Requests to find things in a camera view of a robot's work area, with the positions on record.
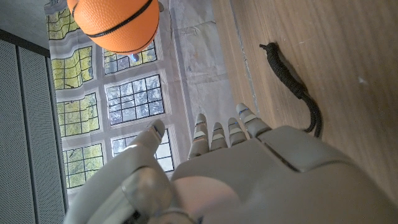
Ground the printed window backdrop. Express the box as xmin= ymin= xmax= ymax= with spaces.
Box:
xmin=43 ymin=0 xmax=259 ymax=194

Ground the orange mini basketball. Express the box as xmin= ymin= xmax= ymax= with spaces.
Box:
xmin=67 ymin=0 xmax=161 ymax=56

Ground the black braided cord with disc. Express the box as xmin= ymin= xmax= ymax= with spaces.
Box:
xmin=259 ymin=42 xmax=323 ymax=139

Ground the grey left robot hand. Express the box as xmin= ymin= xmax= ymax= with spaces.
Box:
xmin=63 ymin=103 xmax=398 ymax=224

